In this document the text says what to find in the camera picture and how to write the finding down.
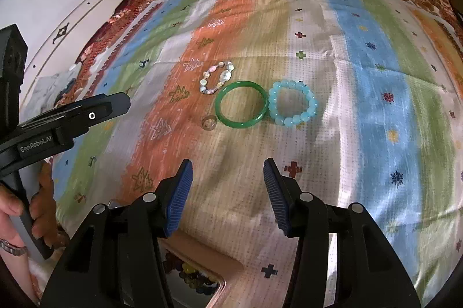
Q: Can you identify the green jade bangle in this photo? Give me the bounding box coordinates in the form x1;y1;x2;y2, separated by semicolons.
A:
214;81;268;129

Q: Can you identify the pastel mixed bead bracelet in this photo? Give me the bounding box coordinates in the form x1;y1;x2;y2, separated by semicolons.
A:
199;60;236;96

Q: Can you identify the rectangular metal jewelry tray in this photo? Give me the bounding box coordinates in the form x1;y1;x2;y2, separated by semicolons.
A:
159;230;243;307

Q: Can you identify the left human hand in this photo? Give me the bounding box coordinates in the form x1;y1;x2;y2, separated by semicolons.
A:
1;162;69;248

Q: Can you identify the white wooden headboard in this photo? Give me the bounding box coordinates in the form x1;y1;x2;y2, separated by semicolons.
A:
20;0;122;107

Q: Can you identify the metal wristwatch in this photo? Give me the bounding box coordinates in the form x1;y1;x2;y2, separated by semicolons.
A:
0;239;27;257

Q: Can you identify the colourful striped bed cover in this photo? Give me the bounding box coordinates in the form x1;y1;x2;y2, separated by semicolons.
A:
53;0;462;307

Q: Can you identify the light blue bead bracelet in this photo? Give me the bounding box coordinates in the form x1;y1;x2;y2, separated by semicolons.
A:
267;78;319;129

